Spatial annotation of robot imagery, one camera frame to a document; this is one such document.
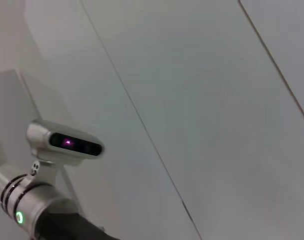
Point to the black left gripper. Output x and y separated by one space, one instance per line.
71 227

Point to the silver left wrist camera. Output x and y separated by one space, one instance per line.
66 143

